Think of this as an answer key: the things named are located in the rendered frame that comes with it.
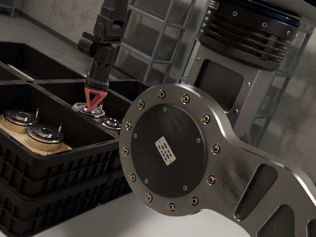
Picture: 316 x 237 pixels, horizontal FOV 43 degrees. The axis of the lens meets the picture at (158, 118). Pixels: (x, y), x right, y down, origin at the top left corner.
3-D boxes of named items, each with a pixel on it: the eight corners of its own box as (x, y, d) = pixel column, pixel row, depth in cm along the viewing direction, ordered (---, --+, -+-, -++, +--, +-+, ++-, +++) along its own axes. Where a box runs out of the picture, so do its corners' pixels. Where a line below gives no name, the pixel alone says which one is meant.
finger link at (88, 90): (78, 110, 120) (86, 81, 117) (79, 103, 126) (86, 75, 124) (100, 116, 121) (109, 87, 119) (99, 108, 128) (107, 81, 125)
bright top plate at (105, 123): (131, 129, 140) (131, 127, 140) (110, 130, 132) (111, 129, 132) (112, 116, 146) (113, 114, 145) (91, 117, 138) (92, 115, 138)
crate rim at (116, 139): (120, 147, 110) (123, 140, 110) (35, 170, 85) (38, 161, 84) (27, 88, 128) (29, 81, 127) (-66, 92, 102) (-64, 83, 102)
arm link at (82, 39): (102, 24, 112) (124, 25, 118) (77, 13, 118) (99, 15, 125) (95, 65, 116) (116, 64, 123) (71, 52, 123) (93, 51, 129)
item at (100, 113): (111, 116, 127) (111, 114, 127) (89, 118, 118) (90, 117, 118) (88, 103, 132) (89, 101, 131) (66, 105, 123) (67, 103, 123)
